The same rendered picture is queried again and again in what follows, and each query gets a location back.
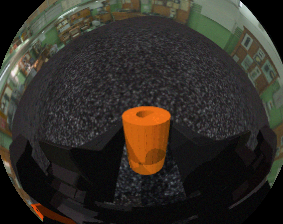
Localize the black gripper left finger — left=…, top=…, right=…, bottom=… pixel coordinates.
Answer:
left=39, top=121, right=125, bottom=202

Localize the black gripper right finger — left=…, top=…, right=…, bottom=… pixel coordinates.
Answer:
left=168, top=120, right=251, bottom=197

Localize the orange cylinder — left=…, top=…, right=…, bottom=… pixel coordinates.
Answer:
left=122, top=107, right=170, bottom=175

